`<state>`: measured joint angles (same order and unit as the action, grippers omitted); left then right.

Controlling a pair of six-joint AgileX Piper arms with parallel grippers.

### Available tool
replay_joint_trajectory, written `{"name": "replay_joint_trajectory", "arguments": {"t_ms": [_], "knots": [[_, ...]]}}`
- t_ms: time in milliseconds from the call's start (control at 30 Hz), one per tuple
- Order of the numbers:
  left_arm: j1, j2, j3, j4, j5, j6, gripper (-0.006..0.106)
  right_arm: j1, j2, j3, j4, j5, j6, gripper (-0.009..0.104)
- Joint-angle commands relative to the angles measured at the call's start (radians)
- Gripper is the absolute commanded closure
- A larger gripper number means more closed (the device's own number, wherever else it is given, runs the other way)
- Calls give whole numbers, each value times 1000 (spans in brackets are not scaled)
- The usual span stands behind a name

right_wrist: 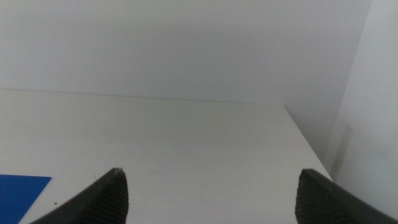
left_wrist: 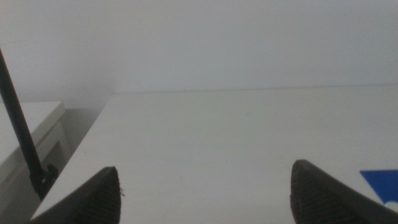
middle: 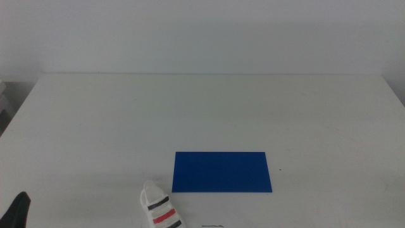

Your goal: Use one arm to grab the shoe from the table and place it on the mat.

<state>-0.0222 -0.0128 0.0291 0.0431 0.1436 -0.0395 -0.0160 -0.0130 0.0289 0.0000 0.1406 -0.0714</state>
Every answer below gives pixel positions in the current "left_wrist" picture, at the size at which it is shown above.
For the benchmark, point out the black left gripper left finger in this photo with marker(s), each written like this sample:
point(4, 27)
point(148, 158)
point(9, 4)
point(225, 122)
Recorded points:
point(96, 199)

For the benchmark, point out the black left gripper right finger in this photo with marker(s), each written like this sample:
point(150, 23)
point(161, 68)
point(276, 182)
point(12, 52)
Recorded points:
point(320, 199)

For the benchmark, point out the thin black pole with clamp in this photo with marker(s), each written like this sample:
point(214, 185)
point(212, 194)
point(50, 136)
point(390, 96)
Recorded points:
point(18, 124)

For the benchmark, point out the blue rectangular mat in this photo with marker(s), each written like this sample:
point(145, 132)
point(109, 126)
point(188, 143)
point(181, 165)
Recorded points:
point(384, 183)

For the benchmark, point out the white side cabinet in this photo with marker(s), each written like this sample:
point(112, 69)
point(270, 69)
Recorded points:
point(37, 118)

